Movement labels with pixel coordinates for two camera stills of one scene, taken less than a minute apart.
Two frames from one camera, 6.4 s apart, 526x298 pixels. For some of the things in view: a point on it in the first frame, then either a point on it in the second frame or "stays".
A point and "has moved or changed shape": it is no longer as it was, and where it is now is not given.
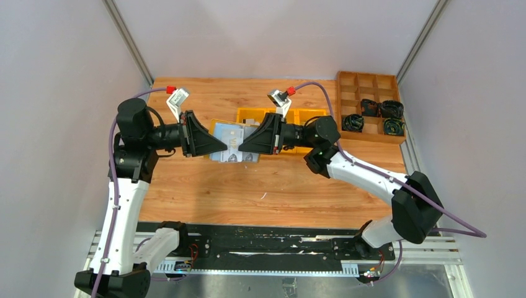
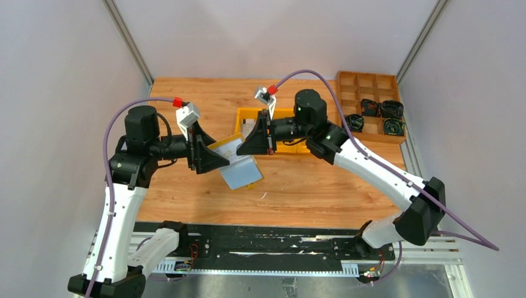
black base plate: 275,241 stays
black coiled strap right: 393,109 stays
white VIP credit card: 232,138 has moved or changed shape
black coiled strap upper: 370,107 stays
